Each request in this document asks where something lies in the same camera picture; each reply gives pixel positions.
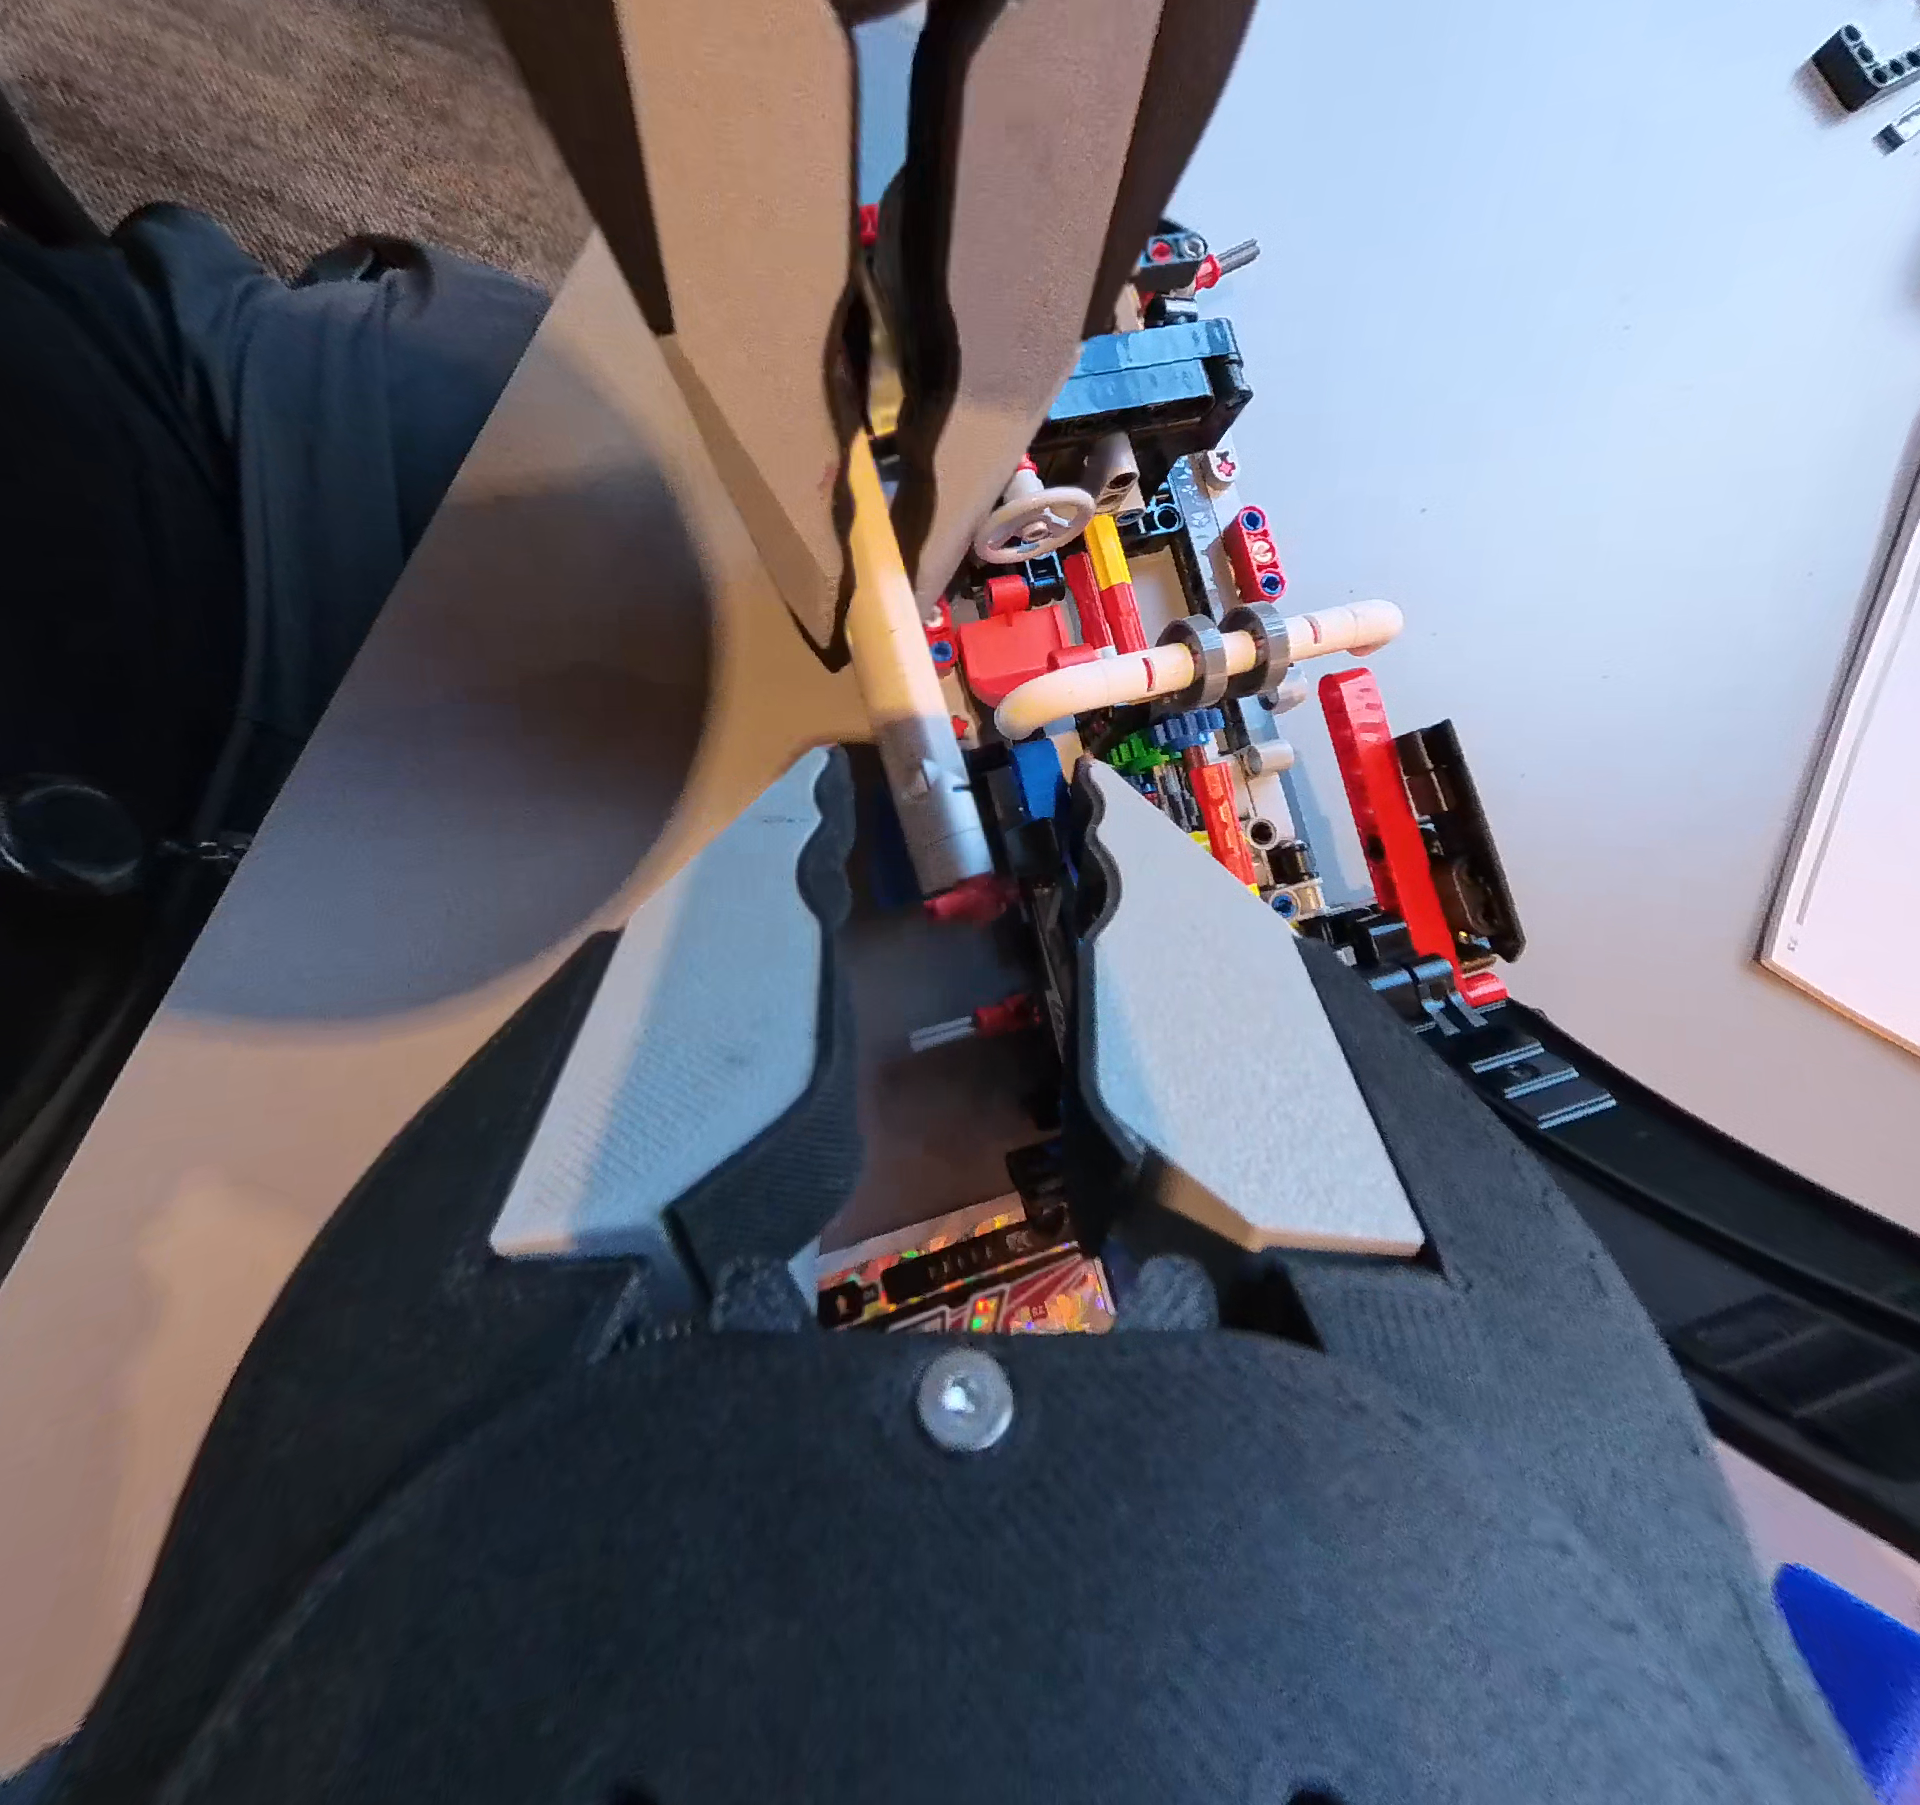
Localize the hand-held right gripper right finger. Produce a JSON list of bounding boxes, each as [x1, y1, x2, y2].
[[1068, 759, 1427, 1258]]

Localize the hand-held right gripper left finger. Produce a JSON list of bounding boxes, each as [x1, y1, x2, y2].
[[490, 744, 869, 1290]]

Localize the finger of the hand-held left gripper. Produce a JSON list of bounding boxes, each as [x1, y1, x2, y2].
[[593, 0, 871, 674], [869, 0, 1176, 611]]

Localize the toy brick car chassis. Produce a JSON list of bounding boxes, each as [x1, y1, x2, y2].
[[856, 207, 1920, 1559]]

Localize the white and blue brick panel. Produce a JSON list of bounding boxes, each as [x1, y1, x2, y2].
[[832, 321, 1052, 930]]

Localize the grey desk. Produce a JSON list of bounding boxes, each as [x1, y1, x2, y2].
[[0, 0, 1920, 1761]]

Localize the holographic sticker sheet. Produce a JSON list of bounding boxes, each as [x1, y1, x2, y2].
[[817, 1189, 1120, 1339]]

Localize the person's dark trousers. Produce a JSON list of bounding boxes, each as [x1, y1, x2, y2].
[[113, 204, 553, 846]]

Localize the pile of loose toy bricks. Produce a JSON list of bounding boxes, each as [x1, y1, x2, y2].
[[1681, 0, 1920, 161]]

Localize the open instruction booklet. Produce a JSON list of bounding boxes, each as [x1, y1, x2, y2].
[[1756, 462, 1920, 1060]]

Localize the blue plastic bin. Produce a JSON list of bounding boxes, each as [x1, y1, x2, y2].
[[1771, 1562, 1920, 1805]]

